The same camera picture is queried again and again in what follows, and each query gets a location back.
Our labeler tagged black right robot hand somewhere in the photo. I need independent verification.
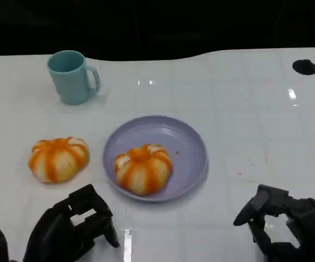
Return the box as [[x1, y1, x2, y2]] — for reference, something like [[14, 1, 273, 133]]
[[233, 184, 315, 262]]

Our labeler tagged pale green mug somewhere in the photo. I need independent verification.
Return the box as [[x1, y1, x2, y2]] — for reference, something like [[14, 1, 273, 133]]
[[46, 50, 101, 105]]

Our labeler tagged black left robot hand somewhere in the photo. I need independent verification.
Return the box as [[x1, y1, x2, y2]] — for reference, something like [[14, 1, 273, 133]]
[[22, 184, 121, 262]]

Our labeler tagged orange and white bread roll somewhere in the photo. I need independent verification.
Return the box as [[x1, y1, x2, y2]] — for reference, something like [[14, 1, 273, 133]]
[[28, 136, 90, 184], [114, 144, 174, 197]]

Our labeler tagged lilac plate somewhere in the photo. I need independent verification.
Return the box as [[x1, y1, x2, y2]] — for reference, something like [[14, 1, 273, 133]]
[[103, 114, 209, 203]]

